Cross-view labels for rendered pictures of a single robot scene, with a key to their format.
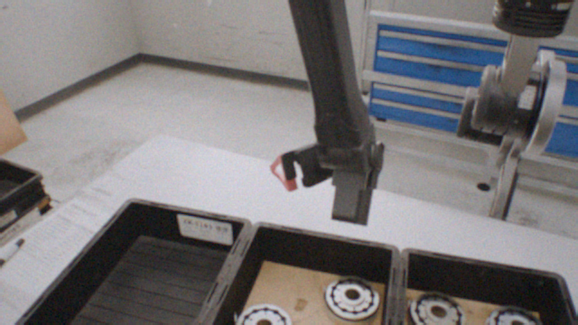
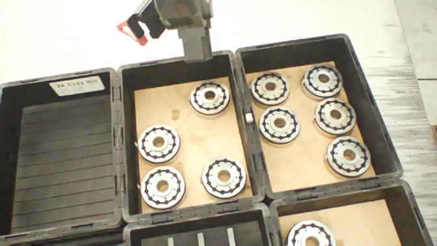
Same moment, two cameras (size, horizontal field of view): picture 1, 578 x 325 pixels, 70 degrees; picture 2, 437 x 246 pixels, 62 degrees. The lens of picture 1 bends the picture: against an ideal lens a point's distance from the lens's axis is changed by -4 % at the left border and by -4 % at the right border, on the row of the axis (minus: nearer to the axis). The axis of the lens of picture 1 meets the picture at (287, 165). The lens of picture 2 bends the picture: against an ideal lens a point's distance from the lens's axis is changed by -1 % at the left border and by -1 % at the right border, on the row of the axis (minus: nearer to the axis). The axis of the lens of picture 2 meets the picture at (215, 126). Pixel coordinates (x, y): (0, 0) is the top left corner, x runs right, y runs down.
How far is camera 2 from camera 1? 0.17 m
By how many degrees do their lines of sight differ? 32
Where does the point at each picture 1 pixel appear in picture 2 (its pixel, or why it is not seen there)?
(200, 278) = (93, 123)
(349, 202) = (196, 48)
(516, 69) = not seen: outside the picture
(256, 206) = (99, 38)
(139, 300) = (56, 159)
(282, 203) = not seen: hidden behind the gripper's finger
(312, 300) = (182, 107)
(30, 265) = not seen: outside the picture
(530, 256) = (320, 10)
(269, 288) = (147, 110)
